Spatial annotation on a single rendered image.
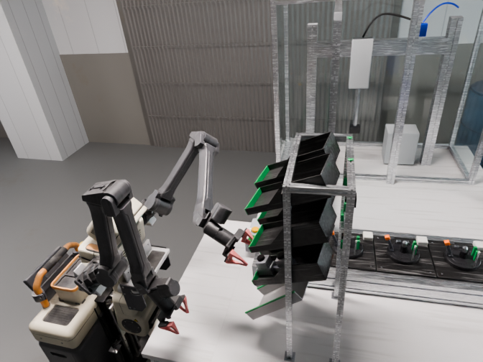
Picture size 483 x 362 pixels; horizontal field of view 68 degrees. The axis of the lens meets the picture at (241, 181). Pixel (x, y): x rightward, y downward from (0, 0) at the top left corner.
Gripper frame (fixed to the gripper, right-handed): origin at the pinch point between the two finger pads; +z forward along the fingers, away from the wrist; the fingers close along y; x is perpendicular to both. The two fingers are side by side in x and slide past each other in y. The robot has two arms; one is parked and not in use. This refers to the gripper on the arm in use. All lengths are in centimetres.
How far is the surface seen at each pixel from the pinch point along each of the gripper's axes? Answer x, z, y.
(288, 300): -0.4, 18.9, -8.1
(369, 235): 14, 42, 59
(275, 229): -12.2, 2.8, 5.7
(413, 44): -52, 13, 134
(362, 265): 15, 44, 40
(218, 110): 152, -145, 279
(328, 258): -16.3, 22.4, 3.5
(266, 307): 13.4, 14.6, -6.7
